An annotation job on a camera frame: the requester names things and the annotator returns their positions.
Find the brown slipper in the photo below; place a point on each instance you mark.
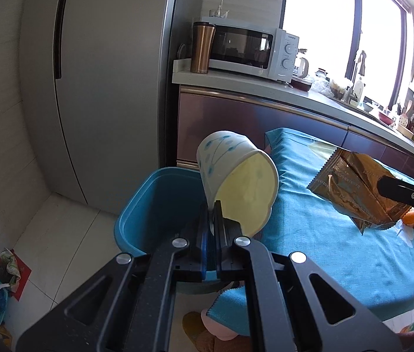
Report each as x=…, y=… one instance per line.
x=196, y=332

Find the blue plastic bin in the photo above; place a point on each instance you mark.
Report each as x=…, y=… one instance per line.
x=155, y=209

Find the copper travel tumbler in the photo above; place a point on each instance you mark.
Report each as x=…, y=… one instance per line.
x=202, y=47

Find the dark red dish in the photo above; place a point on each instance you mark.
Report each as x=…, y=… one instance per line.
x=301, y=84

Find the orange peel pieces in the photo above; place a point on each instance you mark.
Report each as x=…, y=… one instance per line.
x=411, y=218

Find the glass electric kettle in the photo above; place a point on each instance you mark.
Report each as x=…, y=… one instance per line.
x=302, y=66

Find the pink slipper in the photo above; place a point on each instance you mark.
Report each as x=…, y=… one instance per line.
x=225, y=324

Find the metal sink faucet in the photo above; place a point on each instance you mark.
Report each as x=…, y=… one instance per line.
x=357, y=66

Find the white paper cup blue print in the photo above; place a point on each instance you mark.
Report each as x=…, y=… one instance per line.
x=229, y=168

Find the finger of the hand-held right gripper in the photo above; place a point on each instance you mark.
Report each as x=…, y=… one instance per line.
x=408, y=192

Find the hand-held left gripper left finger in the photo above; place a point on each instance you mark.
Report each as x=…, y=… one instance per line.
x=202, y=253

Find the kitchen counter with purple cabinets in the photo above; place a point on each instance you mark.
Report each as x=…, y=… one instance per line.
x=251, y=117

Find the blue floral tablecloth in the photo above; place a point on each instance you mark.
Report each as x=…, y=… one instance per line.
x=320, y=245

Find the red floor mat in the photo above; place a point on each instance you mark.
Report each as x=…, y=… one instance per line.
x=22, y=275

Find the grey refrigerator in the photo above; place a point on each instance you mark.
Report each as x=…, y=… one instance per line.
x=100, y=80

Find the kitchen window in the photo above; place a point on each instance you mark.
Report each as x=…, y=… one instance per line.
x=320, y=18

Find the white microwave oven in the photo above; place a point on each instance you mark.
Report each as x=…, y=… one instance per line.
x=243, y=47

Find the clear plastic bag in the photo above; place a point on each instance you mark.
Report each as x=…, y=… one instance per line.
x=322, y=87

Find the gold snack packet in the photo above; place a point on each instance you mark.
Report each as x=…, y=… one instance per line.
x=350, y=187

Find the red bowl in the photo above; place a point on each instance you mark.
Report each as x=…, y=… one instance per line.
x=386, y=117

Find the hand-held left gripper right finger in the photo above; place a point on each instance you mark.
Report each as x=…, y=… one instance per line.
x=226, y=240

